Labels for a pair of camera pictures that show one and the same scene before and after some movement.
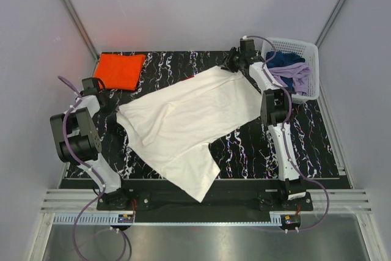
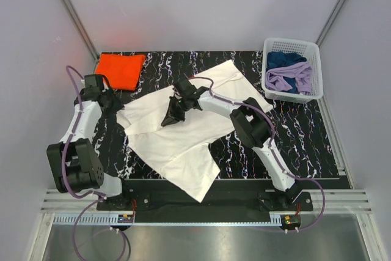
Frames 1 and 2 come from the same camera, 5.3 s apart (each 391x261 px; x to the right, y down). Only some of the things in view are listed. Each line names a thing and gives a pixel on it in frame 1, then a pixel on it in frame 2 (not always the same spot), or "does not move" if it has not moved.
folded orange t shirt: [119, 71] does not move
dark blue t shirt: [283, 59] does not move
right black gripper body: [232, 61] to [185, 105]
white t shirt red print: [171, 126] does not move
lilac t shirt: [300, 73] does not move
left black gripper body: [110, 106] to [115, 104]
